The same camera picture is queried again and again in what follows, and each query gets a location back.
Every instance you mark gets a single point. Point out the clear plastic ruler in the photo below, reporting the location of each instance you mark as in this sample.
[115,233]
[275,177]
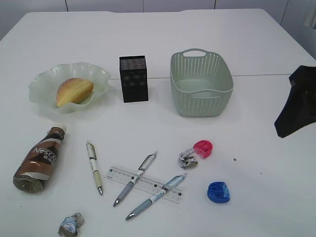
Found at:
[144,184]

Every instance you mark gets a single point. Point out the blue correction tape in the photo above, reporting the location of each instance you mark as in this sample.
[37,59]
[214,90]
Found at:
[218,192]

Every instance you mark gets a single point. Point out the grey paper ball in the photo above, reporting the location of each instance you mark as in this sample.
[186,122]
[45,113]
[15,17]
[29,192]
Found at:
[187,159]

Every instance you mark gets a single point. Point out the brown Nescafe coffee bottle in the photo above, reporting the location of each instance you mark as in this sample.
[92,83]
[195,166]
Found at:
[38,165]

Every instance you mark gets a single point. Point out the blue label paper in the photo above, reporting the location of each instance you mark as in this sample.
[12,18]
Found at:
[70,225]

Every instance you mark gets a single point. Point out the blue grey grip pen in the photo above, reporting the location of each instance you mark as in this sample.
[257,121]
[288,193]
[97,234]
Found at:
[170,185]

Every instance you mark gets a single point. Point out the yellow bread loaf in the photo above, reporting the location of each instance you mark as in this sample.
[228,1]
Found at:
[73,90]

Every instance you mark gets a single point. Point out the white and green pen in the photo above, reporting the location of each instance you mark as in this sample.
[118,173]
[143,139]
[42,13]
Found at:
[96,174]

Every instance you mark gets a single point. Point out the pink correction tape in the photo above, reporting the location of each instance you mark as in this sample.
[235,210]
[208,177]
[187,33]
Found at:
[203,148]

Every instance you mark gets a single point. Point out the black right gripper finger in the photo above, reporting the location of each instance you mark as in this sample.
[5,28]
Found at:
[300,107]

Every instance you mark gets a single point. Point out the pale green ruffled glass plate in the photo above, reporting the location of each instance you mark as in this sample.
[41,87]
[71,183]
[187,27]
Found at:
[43,89]

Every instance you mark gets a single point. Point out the green plastic woven basket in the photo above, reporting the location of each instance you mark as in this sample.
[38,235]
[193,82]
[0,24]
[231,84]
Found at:
[201,83]

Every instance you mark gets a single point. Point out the black square pen holder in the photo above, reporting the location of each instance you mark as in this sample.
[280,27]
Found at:
[133,77]

